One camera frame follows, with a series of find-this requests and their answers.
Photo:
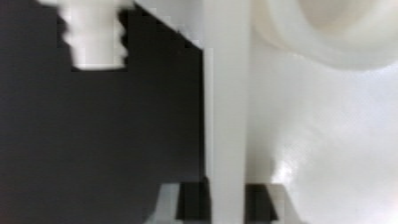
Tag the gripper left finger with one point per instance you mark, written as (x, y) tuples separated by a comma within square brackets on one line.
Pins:
[(182, 205)]

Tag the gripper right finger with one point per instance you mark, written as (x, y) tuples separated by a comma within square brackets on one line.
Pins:
[(269, 205)]

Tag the white square tabletop part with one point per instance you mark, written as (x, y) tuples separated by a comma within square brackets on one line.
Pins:
[(301, 104)]

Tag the white leg centre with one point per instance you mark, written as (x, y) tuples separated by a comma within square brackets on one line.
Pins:
[(93, 32)]

